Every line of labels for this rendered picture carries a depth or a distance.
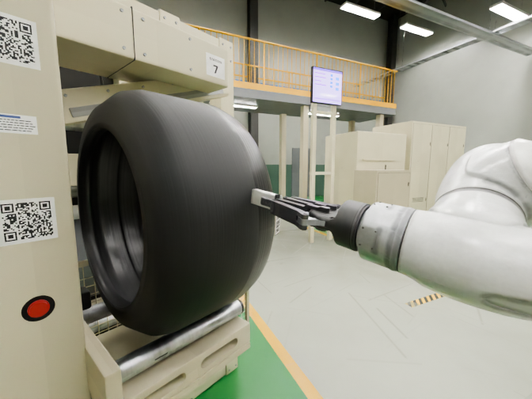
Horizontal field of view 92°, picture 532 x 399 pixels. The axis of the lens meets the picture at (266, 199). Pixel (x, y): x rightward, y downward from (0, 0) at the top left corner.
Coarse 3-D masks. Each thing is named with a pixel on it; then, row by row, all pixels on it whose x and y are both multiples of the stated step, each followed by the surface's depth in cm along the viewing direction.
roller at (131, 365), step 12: (240, 300) 76; (216, 312) 69; (228, 312) 71; (240, 312) 74; (192, 324) 64; (204, 324) 65; (216, 324) 68; (168, 336) 59; (180, 336) 60; (192, 336) 62; (144, 348) 55; (156, 348) 56; (168, 348) 58; (180, 348) 61; (120, 360) 52; (132, 360) 53; (144, 360) 54; (156, 360) 56; (132, 372) 52
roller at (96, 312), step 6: (96, 306) 72; (102, 306) 73; (84, 312) 70; (90, 312) 71; (96, 312) 71; (102, 312) 72; (108, 312) 74; (84, 318) 69; (90, 318) 70; (96, 318) 71; (102, 318) 74
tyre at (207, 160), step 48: (144, 96) 52; (96, 144) 67; (144, 144) 46; (192, 144) 48; (240, 144) 57; (96, 192) 82; (144, 192) 46; (192, 192) 45; (240, 192) 52; (96, 240) 80; (144, 240) 47; (192, 240) 45; (240, 240) 53; (144, 288) 49; (192, 288) 48; (240, 288) 61
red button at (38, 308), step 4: (36, 300) 46; (40, 300) 46; (44, 300) 46; (32, 304) 45; (36, 304) 45; (40, 304) 46; (44, 304) 46; (48, 304) 47; (28, 308) 45; (32, 308) 45; (36, 308) 45; (40, 308) 46; (44, 308) 46; (48, 308) 47; (28, 312) 45; (32, 312) 45; (36, 312) 45; (40, 312) 46; (44, 312) 46; (32, 316) 45; (36, 316) 46; (40, 316) 46
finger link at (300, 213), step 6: (276, 204) 45; (282, 204) 44; (276, 210) 45; (282, 210) 44; (288, 210) 42; (294, 210) 41; (300, 210) 41; (282, 216) 44; (288, 216) 42; (294, 216) 41; (300, 216) 39; (306, 216) 39; (294, 222) 41; (300, 228) 39; (306, 228) 39
